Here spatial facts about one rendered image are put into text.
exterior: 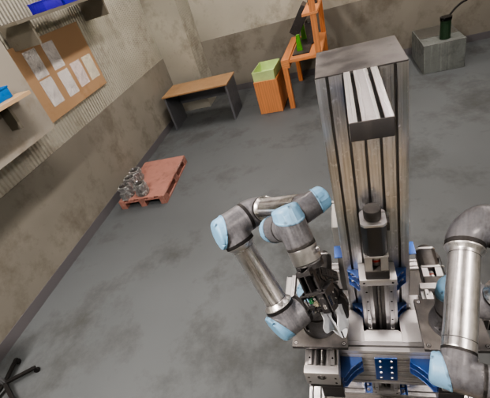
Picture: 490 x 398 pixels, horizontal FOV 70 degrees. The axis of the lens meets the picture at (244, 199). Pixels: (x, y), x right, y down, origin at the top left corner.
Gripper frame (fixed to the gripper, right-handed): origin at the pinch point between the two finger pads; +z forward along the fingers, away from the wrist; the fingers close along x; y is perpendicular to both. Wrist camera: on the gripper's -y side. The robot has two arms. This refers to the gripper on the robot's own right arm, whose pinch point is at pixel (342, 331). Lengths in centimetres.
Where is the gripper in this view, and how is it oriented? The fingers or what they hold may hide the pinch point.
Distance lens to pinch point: 98.9
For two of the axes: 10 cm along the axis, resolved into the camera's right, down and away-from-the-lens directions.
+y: -4.9, 2.3, -8.4
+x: 7.7, -3.4, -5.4
